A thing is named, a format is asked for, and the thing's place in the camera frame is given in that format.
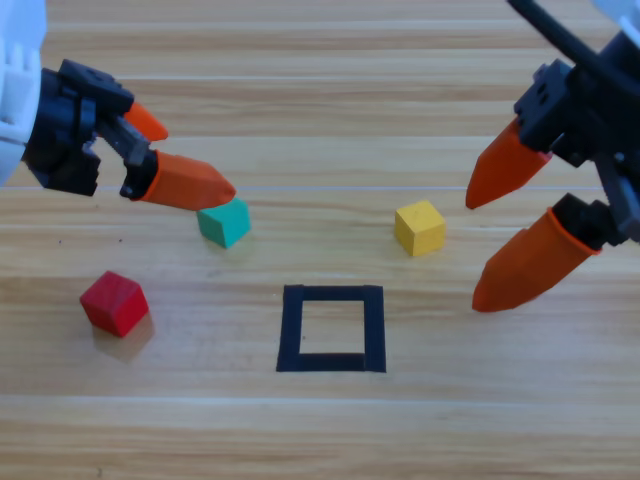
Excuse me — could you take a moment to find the red wooden block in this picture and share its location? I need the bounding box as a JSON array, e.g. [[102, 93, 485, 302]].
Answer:
[[79, 270, 150, 339]]

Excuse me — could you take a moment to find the yellow wooden block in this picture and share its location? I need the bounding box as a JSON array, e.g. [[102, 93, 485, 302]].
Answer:
[[394, 200, 447, 258]]

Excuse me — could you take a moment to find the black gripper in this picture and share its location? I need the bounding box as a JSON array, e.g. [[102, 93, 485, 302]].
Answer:
[[22, 58, 237, 211], [464, 29, 640, 247]]

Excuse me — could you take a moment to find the black tape square outline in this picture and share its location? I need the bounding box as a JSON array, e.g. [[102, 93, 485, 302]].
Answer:
[[275, 284, 388, 374]]

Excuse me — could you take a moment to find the green wooden block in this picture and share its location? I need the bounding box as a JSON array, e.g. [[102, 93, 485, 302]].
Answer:
[[195, 197, 252, 250]]

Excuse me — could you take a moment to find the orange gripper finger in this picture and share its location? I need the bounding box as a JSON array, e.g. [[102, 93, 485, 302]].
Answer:
[[472, 193, 614, 314]]

